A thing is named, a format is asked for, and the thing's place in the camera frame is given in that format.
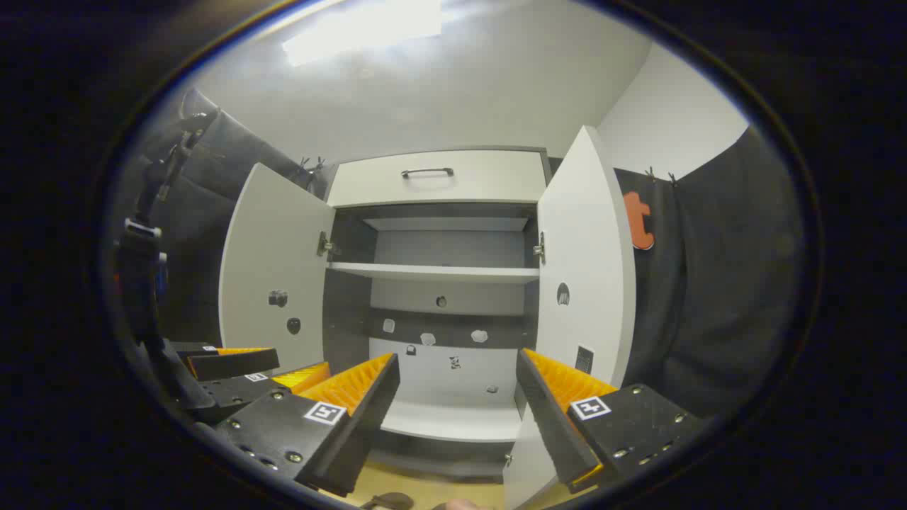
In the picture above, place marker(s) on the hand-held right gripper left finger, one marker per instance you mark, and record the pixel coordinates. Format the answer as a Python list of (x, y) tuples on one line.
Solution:
[(368, 425)]

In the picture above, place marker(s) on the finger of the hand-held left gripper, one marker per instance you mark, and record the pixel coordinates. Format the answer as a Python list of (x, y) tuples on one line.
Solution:
[(234, 365), (234, 393)]

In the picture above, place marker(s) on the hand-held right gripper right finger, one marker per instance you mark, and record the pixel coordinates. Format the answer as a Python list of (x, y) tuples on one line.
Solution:
[(549, 425)]

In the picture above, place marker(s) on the white shoe cabinet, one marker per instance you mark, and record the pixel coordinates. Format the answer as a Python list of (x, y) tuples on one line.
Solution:
[(453, 382)]

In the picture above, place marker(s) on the white cabinet door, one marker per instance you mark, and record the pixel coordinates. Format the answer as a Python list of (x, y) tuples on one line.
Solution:
[(269, 248), (581, 234)]

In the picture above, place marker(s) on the metal door hinge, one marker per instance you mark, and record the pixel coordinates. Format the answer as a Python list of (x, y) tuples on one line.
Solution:
[(540, 248), (324, 245)]

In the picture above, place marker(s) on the white cabinet shelf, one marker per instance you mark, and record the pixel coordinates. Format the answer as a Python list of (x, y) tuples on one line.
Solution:
[(432, 272)]

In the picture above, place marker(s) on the white cabinet drawer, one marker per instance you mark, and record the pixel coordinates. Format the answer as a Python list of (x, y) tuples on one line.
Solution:
[(482, 185)]

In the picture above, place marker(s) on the black backdrop cloth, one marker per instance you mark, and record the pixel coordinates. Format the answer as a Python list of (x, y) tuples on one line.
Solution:
[(716, 283), (212, 184)]

